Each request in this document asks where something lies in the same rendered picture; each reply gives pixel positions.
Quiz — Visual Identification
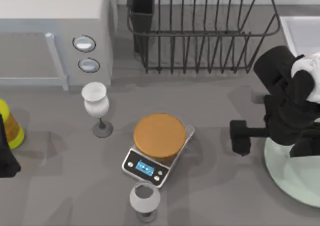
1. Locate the silver kitchen scale brown platform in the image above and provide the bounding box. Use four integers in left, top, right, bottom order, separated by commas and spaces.
121, 112, 197, 189

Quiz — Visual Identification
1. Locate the pale green round plate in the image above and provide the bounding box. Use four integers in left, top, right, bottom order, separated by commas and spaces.
263, 135, 320, 208

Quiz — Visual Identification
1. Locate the microwave door handle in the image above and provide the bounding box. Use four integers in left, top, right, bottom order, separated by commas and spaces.
44, 32, 69, 91

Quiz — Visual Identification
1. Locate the small round microwave knob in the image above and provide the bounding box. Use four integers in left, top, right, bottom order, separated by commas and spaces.
77, 57, 101, 74

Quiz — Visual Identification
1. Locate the white goblet cup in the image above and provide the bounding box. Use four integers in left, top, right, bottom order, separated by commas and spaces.
80, 81, 114, 139

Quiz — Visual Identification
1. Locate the grey wine glass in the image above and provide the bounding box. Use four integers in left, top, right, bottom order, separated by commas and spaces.
128, 181, 161, 223

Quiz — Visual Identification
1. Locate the pale microwave oven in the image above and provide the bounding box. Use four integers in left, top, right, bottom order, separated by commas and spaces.
0, 0, 119, 93

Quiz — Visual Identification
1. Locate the white sink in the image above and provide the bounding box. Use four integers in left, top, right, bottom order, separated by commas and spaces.
278, 16, 320, 59

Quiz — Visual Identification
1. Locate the large round microwave knob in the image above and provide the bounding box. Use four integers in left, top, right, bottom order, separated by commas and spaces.
71, 34, 97, 53

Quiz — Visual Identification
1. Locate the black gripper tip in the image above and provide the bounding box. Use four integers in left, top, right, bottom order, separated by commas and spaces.
0, 112, 22, 179

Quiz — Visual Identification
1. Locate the black utensil holder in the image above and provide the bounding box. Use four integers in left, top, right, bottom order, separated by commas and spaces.
126, 0, 156, 54

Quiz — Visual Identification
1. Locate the black wire dish rack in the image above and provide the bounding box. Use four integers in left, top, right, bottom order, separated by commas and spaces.
126, 0, 281, 75

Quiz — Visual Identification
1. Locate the yellow bottle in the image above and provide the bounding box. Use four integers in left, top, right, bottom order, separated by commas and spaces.
0, 98, 26, 151

